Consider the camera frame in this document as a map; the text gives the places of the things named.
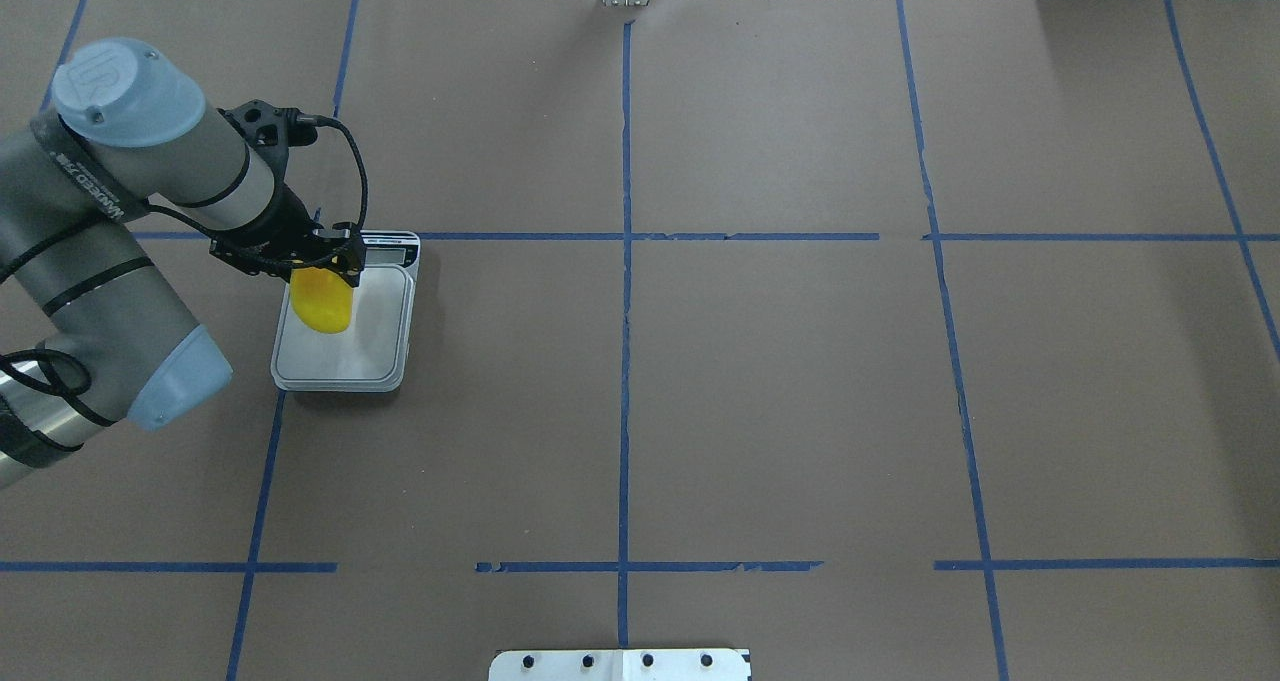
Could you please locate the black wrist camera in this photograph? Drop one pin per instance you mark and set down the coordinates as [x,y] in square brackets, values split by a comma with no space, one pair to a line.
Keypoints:
[272,132]

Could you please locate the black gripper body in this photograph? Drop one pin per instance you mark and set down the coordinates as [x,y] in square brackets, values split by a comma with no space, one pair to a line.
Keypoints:
[281,223]

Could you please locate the silver electronic kitchen scale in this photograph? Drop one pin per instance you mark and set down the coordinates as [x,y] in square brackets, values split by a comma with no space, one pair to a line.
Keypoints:
[370,356]

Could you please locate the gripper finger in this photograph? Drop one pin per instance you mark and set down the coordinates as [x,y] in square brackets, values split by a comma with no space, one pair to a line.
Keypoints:
[344,252]

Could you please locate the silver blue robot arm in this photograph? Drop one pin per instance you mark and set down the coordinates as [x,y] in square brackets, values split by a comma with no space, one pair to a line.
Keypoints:
[127,134]

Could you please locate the white pedestal column with base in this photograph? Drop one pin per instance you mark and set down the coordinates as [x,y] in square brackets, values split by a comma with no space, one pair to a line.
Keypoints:
[623,664]

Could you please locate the yellow mango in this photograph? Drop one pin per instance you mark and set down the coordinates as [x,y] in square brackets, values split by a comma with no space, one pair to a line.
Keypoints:
[321,300]

